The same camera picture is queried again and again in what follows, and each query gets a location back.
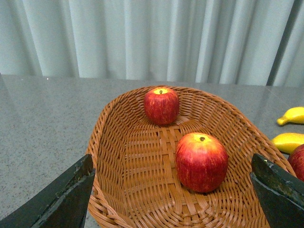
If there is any yellow banana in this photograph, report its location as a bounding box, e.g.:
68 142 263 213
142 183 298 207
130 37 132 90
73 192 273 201
271 133 304 154
276 106 304 125

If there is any red yellow apple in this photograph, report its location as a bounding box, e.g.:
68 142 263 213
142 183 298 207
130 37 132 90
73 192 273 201
288 144 304 181

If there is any near yellow banana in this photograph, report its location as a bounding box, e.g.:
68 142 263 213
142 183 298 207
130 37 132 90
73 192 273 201
271 133 304 154

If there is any far yellow banana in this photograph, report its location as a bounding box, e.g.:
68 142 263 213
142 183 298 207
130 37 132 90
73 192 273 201
276 106 304 125

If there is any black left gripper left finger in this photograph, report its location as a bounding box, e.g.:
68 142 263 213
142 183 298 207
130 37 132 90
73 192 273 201
0 154 95 228

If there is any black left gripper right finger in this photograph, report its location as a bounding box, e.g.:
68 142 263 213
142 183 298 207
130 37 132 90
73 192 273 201
250 153 304 228

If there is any left brown wicker basket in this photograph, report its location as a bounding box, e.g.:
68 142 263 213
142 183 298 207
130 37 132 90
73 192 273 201
86 86 293 228

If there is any far red apple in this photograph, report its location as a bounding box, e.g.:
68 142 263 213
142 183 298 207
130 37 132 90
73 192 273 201
144 87 180 125

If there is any white pleated curtain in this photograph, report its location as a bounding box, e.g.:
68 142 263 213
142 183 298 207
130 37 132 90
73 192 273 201
0 0 304 87

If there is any near red apple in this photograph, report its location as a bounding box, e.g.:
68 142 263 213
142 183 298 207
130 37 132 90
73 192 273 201
175 132 228 193

